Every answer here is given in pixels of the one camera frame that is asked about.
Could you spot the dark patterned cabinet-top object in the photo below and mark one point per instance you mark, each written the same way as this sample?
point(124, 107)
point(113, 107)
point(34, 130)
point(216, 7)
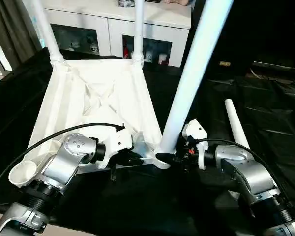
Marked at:
point(126, 3)

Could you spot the white plastic table top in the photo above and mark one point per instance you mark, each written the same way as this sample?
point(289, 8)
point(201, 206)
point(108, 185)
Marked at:
point(88, 98)

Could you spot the grey brown curtain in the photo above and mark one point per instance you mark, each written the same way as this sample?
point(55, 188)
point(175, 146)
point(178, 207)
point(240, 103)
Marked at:
point(12, 34)

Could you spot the black mat cloth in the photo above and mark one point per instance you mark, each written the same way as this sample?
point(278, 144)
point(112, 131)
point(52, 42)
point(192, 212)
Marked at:
point(150, 196)

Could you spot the white glass door cabinet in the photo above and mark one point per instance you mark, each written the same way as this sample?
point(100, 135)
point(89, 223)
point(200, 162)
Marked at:
point(100, 19)

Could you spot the grey metal rail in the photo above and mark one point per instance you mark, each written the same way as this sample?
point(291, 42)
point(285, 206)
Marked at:
point(277, 66)

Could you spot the black fabric backdrop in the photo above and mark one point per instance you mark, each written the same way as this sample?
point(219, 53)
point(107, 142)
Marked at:
point(260, 24)

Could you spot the white plastic table leg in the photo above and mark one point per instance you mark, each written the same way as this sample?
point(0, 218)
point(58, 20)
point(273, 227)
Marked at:
point(138, 29)
point(194, 73)
point(236, 123)
point(48, 32)

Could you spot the small yellow label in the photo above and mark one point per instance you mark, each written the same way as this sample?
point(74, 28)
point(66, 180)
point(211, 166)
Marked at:
point(225, 63)

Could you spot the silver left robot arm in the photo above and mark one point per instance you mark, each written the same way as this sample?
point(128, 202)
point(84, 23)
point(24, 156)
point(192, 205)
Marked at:
point(64, 162)

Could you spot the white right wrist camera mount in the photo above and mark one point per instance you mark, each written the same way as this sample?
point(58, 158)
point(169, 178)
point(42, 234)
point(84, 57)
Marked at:
point(196, 130)

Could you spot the blue white patterned strip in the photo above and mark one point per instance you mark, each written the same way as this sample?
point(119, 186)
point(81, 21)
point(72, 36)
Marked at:
point(40, 37)

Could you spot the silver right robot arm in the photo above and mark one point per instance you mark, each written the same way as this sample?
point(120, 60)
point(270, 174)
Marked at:
point(253, 172)

